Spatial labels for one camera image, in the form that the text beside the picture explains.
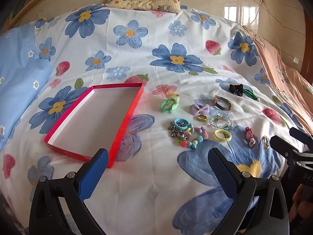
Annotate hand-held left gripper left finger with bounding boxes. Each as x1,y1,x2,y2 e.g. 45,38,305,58
29,148,109,235

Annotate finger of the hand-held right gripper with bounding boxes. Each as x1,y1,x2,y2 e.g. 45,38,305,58
289,127,313,143
270,135,313,163

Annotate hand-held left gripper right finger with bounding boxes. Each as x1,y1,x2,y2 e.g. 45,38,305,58
207,147,289,235

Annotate colourful chunky bead bracelet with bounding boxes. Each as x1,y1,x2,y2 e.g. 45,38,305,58
177,125,209,150

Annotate clear crystal bead bracelet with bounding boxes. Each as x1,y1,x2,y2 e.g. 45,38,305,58
208,115,234,130

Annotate red shallow box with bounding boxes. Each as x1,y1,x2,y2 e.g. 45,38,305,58
43,83,145,168

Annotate silver chain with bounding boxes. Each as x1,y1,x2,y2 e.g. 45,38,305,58
168,121,190,140

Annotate purple bow hair clip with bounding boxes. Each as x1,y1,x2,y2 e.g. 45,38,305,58
191,103,210,115

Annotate blue hair tie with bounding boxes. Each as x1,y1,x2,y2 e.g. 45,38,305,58
174,118,189,129

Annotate green hair ties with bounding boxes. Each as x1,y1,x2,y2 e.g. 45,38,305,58
160,95,180,113

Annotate person's right hand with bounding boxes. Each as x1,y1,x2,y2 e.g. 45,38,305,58
290,185,313,223

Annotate green leaf hair clip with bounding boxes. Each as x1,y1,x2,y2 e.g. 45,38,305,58
242,88,260,102

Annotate black scrunchie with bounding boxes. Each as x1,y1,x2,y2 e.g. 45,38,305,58
229,84,244,96

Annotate pink printed blanket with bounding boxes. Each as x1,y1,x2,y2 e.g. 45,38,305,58
241,26,313,135

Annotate floral printed bedsheet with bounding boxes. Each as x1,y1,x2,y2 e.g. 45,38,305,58
0,4,313,235

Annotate light blue flowered pillow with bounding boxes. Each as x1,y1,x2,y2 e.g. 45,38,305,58
0,24,53,152

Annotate bright window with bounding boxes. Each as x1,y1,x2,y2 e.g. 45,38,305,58
224,5,260,21

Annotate cream panda print pillow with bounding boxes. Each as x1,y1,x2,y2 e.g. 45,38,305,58
103,0,181,14

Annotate yellow hair tie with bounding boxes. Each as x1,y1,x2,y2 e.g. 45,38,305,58
213,129,232,142

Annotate wooden door frame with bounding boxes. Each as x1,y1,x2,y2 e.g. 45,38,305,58
300,0,313,84

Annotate framed wall picture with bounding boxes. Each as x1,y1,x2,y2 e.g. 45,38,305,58
0,0,81,33

